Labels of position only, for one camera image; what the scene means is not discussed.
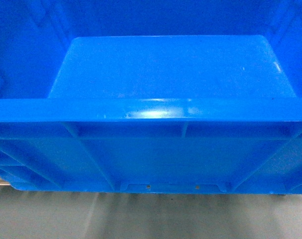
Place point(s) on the large blue plastic crate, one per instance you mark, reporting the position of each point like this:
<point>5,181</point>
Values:
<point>151,96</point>

